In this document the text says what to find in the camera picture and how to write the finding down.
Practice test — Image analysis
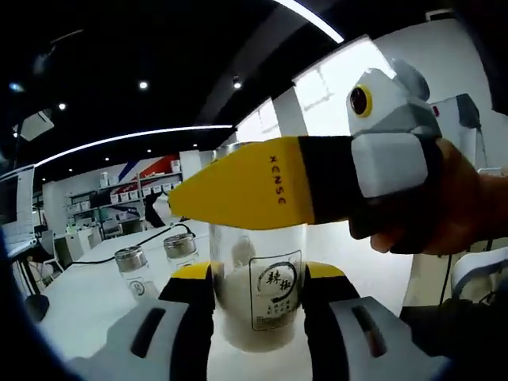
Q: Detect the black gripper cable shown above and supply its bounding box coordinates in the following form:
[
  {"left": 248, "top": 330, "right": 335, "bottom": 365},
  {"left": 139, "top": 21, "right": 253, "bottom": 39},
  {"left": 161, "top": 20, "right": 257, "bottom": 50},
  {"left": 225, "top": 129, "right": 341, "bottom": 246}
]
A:
[{"left": 437, "top": 253, "right": 458, "bottom": 306}]

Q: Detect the person's right hand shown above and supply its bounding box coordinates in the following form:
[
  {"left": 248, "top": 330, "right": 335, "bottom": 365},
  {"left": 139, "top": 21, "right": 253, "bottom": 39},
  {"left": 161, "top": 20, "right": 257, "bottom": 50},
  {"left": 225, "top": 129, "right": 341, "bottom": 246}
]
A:
[{"left": 368, "top": 137, "right": 484, "bottom": 256}]

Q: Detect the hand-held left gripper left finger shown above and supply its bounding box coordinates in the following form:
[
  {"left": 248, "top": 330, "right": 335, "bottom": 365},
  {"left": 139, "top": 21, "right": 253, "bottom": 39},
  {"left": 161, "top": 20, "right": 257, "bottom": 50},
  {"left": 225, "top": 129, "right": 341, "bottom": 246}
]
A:
[{"left": 71, "top": 261, "right": 216, "bottom": 381}]

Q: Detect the short glass seasoning bottle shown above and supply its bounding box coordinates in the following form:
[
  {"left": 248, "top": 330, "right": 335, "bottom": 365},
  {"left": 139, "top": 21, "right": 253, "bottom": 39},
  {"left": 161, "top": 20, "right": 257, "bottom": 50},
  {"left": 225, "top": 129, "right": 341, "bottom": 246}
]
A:
[
  {"left": 114, "top": 244, "right": 160, "bottom": 306},
  {"left": 163, "top": 233, "right": 199, "bottom": 268}
]

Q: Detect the tall seasoning bottle white powder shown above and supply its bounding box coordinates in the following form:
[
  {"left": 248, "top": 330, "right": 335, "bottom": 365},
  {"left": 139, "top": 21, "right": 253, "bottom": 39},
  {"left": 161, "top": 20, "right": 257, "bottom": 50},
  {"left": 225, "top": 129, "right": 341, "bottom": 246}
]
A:
[{"left": 207, "top": 220, "right": 309, "bottom": 355}]

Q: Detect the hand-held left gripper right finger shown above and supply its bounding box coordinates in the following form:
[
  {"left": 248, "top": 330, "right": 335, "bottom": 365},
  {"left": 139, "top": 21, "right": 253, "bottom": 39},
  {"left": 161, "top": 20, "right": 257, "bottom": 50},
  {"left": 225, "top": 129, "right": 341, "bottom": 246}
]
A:
[{"left": 302, "top": 261, "right": 452, "bottom": 381}]

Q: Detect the white office chair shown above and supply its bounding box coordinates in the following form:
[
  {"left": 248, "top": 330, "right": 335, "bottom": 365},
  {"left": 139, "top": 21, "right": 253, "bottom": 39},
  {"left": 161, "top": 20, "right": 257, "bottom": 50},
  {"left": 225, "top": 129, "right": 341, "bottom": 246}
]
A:
[{"left": 451, "top": 244, "right": 508, "bottom": 303}]

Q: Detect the black rounded object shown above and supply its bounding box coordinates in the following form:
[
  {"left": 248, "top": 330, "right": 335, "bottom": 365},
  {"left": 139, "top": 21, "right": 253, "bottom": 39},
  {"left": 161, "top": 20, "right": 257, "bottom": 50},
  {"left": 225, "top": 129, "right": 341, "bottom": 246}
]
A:
[{"left": 25, "top": 294, "right": 51, "bottom": 324}]

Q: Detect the ceiling air conditioner unit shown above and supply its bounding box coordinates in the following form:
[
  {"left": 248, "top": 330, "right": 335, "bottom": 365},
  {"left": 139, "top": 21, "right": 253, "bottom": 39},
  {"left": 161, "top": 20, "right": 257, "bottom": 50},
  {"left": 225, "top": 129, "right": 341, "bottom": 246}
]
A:
[{"left": 14, "top": 110, "right": 56, "bottom": 143}]

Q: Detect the metal storage shelf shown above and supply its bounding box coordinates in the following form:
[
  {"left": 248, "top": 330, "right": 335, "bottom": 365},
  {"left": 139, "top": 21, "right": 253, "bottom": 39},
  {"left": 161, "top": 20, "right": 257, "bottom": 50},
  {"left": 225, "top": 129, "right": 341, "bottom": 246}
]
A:
[{"left": 64, "top": 170, "right": 185, "bottom": 224}]

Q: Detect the ceiling light strip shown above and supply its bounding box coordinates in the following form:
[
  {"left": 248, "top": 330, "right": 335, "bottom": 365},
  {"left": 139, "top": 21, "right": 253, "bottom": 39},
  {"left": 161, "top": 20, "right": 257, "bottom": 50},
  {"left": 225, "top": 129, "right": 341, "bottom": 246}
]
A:
[
  {"left": 272, "top": 0, "right": 345, "bottom": 44},
  {"left": 33, "top": 124, "right": 234, "bottom": 168}
]

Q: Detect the silver open laptop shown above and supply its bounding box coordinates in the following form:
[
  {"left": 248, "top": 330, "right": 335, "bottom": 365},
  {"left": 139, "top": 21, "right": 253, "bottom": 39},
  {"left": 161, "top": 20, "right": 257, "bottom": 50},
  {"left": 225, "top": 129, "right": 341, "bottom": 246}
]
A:
[{"left": 0, "top": 165, "right": 37, "bottom": 260}]

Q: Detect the person's dark shirt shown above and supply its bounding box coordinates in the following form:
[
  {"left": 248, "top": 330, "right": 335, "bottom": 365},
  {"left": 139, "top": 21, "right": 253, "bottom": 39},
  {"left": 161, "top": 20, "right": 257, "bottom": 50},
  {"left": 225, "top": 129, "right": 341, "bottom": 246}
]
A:
[{"left": 398, "top": 298, "right": 508, "bottom": 359}]

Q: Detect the row of white storage bins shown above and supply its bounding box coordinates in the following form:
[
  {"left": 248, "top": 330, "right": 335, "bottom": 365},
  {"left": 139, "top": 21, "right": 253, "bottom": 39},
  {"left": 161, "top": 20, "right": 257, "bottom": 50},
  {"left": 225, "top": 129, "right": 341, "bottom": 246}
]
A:
[{"left": 110, "top": 185, "right": 160, "bottom": 204}]

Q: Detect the black power cable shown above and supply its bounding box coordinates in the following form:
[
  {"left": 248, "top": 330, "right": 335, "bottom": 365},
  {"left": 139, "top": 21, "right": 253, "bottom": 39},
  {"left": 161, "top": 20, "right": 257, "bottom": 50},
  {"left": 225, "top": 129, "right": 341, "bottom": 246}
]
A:
[{"left": 74, "top": 222, "right": 196, "bottom": 267}]

